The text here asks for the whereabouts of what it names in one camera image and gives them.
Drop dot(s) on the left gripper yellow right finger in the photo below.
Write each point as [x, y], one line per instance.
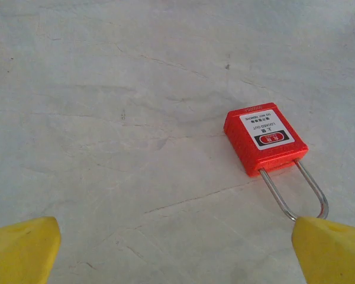
[331, 254]

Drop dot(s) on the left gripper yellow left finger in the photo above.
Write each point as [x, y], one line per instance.
[20, 251]

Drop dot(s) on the red safety padlock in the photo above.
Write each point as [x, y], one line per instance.
[248, 148]

